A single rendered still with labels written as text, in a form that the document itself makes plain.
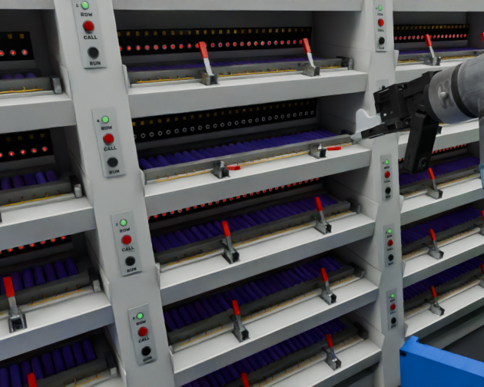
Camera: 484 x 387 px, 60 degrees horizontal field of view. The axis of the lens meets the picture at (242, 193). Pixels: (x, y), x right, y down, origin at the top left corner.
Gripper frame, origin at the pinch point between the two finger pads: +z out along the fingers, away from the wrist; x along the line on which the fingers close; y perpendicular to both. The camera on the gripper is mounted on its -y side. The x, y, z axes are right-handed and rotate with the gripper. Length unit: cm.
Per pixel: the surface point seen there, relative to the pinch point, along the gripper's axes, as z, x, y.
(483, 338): 31, -64, -72
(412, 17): 25, -58, 38
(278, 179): 15.7, 12.5, -4.3
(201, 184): 14.5, 31.8, -2.1
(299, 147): 18.3, 2.9, 2.4
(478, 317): 35, -69, -67
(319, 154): 14.7, 0.3, -0.7
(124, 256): 17, 49, -12
